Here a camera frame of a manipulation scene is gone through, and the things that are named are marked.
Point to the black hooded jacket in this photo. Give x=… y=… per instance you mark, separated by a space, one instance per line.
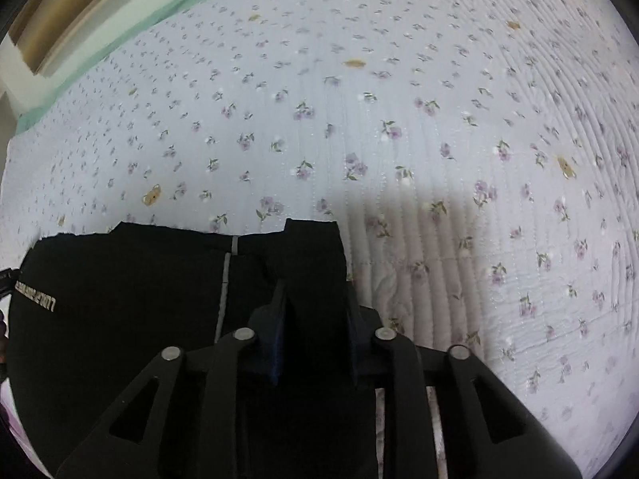
x=140 y=309

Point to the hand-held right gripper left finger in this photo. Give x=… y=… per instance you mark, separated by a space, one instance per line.
x=274 y=344

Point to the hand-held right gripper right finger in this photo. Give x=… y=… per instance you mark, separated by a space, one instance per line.
x=357 y=344

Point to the floral quilted bed cover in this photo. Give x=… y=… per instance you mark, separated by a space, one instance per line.
x=399 y=110

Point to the pink blanket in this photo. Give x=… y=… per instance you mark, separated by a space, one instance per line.
x=6 y=409

